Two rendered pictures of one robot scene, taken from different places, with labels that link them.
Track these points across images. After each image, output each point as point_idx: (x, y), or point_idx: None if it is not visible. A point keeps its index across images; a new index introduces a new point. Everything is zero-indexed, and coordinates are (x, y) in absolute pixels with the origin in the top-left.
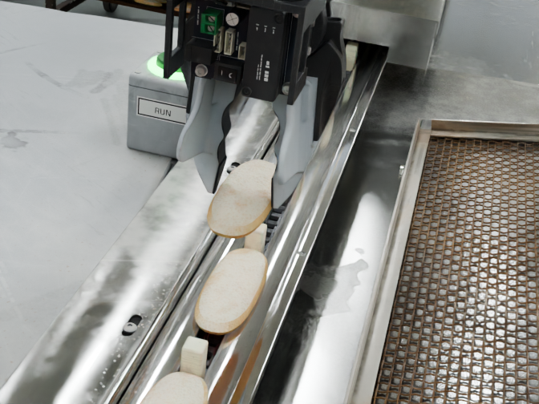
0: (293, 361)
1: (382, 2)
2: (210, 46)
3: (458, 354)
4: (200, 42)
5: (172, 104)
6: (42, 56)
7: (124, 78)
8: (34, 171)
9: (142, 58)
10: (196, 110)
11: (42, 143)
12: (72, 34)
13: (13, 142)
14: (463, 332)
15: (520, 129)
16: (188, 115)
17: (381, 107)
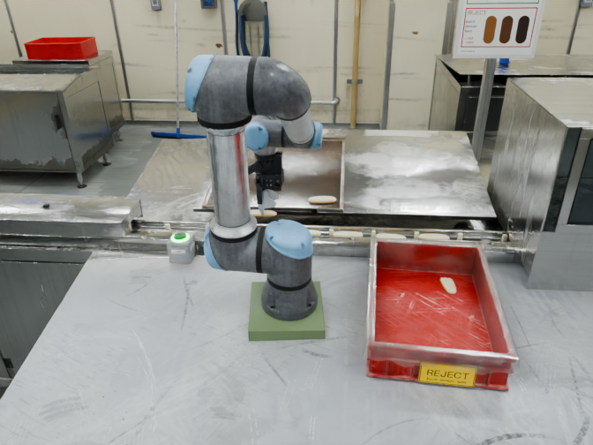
0: None
1: (124, 207)
2: (279, 182)
3: (288, 201)
4: (278, 183)
5: (192, 242)
6: (119, 294)
7: (136, 274)
8: (210, 275)
9: (116, 274)
10: (270, 198)
11: (192, 277)
12: (92, 293)
13: (192, 282)
14: (282, 200)
15: (207, 192)
16: (262, 204)
17: (148, 229)
